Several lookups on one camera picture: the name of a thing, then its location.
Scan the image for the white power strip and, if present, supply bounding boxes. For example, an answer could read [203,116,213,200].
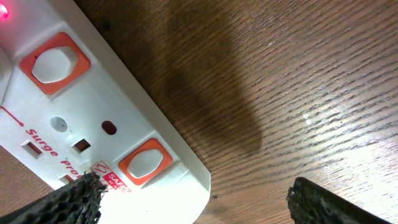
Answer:
[1,0,211,223]

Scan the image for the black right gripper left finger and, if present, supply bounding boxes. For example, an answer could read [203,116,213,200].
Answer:
[1,173,106,224]

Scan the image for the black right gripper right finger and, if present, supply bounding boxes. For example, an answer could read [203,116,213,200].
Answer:
[286,177,390,224]

